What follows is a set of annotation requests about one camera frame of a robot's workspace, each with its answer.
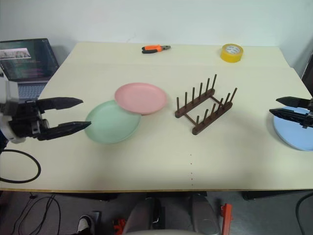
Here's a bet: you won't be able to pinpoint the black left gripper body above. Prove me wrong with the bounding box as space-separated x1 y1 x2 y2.
9 98 51 141

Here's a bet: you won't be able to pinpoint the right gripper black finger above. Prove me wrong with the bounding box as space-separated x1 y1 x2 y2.
275 96 312 109
268 108 308 126

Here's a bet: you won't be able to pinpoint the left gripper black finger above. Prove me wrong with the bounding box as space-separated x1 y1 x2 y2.
36 96 84 112
39 121 92 141

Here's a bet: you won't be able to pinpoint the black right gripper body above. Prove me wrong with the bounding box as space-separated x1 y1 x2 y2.
302 97 313 129

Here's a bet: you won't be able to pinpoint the pink plastic plate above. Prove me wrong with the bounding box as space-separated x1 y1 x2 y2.
114 82 168 116

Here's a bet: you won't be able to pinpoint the wooden dish rack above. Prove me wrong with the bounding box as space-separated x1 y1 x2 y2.
174 73 238 136

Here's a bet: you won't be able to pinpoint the blue plastic plate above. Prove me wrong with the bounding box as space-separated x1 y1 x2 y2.
272 111 313 151

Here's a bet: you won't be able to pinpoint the green plastic plate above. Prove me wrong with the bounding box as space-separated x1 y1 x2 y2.
84 99 142 144

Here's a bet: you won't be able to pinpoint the open grey laptop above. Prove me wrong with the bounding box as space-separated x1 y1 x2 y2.
0 38 61 105

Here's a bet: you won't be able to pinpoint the black table foot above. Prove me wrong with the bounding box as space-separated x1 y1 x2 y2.
241 190 313 202

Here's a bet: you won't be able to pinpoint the yellow tape roll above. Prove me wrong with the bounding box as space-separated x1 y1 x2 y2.
220 43 244 63

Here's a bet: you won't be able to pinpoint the white shoe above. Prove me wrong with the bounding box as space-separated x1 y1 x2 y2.
77 214 94 235

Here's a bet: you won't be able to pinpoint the orange and black pliers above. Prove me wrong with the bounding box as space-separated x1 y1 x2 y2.
141 45 172 54

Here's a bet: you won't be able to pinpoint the small red floor object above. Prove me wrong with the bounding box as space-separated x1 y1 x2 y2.
113 218 127 234

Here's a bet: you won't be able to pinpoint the grey rounded shape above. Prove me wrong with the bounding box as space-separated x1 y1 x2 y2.
190 193 221 233
122 197 157 231

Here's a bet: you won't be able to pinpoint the orange-red metal clamp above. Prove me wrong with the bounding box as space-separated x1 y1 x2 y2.
219 203 233 235

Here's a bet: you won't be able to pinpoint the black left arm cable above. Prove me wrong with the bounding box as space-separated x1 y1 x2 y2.
0 149 42 184

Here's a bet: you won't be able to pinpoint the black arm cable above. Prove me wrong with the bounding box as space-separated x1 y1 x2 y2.
0 149 42 184
294 189 313 235

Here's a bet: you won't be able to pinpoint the black floor cables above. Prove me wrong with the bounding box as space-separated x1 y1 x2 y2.
13 192 62 235

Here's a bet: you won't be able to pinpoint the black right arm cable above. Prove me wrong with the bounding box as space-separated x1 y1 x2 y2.
294 189 313 235

